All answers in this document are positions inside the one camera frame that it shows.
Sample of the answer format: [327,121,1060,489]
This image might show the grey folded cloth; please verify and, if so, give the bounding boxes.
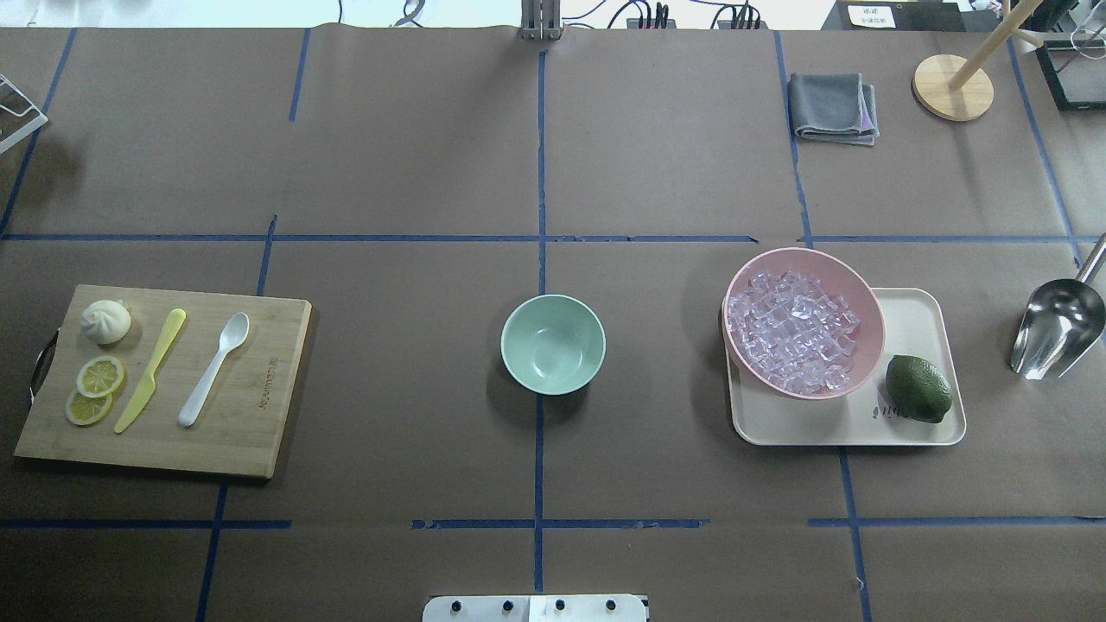
[787,73,880,147]

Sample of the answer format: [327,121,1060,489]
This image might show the aluminium frame post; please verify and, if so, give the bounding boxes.
[518,0,563,41]

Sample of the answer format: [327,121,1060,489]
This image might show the wooden stand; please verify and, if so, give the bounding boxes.
[912,1,1044,122]

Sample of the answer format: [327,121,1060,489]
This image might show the clear ice cubes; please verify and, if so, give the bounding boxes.
[723,271,860,395]

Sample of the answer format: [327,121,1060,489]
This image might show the white plastic spoon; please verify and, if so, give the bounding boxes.
[177,312,251,428]

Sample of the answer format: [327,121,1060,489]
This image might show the beige plastic tray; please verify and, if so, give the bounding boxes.
[727,288,967,447]

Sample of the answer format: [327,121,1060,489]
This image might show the green lime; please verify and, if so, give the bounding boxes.
[885,354,952,424]

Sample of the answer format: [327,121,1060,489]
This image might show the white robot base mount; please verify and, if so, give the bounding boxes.
[422,593,651,621]

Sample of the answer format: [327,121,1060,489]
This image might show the black frame box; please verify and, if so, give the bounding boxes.
[1035,41,1105,111]

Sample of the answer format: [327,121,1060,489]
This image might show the metal scoop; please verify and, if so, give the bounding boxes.
[1008,235,1105,379]

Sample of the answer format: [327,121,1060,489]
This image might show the white wire rack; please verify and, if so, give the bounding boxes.
[1,75,48,154]

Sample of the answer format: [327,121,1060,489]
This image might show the upper lemon slice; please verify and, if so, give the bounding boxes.
[75,355,126,400]

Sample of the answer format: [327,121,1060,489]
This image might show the lower lemon slice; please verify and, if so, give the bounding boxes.
[66,390,113,428]

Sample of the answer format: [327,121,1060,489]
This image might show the mint green bowl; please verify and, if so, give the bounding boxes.
[500,294,606,395]

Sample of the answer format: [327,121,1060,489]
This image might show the yellow plastic knife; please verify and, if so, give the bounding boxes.
[113,308,187,435]

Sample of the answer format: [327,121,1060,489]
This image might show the lemon slice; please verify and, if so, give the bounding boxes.
[75,355,126,400]
[66,390,113,428]

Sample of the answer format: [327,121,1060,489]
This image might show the wooden cutting board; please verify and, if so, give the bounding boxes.
[15,284,312,478]

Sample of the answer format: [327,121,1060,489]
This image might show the pink bowl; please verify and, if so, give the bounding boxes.
[721,247,886,400]

